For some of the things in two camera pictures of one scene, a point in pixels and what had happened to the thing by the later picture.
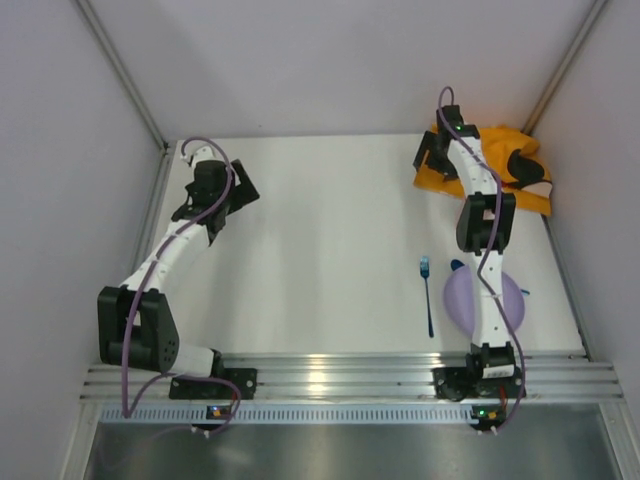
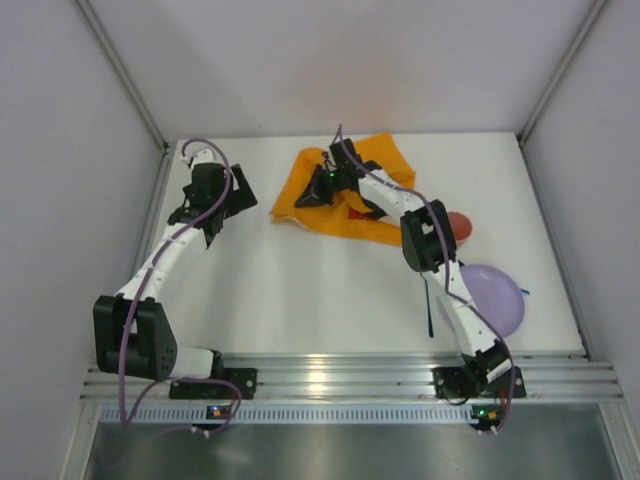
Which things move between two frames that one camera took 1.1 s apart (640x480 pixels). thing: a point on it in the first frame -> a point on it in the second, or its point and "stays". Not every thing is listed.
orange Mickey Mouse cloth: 515,158 -> 346,214
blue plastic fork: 424,270 stays
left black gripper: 240,189 stays
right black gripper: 430,153 -> 326,186
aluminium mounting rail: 547,377 stays
